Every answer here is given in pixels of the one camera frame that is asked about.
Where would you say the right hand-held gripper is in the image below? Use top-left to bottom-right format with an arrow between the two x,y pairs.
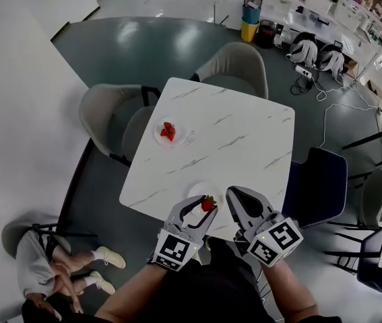
226,186 -> 305,269

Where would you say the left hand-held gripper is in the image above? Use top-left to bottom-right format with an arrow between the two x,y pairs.
148,194 -> 218,273

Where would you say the white plate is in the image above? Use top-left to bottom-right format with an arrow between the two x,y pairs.
187,180 -> 226,215

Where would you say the clear glass plate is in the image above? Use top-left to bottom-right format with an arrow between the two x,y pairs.
153,116 -> 189,147

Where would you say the person's left forearm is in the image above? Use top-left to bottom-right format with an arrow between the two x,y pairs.
94,263 -> 170,323

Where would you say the person's right forearm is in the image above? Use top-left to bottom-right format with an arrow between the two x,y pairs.
260,260 -> 320,323

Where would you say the dark blue chair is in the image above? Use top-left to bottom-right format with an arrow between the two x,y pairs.
282,146 -> 349,230
325,229 -> 382,294

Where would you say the person's black shirt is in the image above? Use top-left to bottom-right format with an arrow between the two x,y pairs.
133,236 -> 281,323

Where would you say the white power strip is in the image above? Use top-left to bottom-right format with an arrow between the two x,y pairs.
294,65 -> 315,81

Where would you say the grey white backpack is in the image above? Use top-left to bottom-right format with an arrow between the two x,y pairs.
286,32 -> 319,67
317,43 -> 346,80

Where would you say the black bin with red contents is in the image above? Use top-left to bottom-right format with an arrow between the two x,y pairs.
255,19 -> 278,50

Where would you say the blue bin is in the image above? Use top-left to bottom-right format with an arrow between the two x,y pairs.
242,5 -> 262,24

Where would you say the white long workbench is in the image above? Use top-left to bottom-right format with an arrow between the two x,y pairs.
244,0 -> 382,46

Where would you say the black cable bundle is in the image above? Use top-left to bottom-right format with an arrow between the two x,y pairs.
290,75 -> 316,96

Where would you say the white cable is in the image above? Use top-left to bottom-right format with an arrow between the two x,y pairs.
314,77 -> 381,147

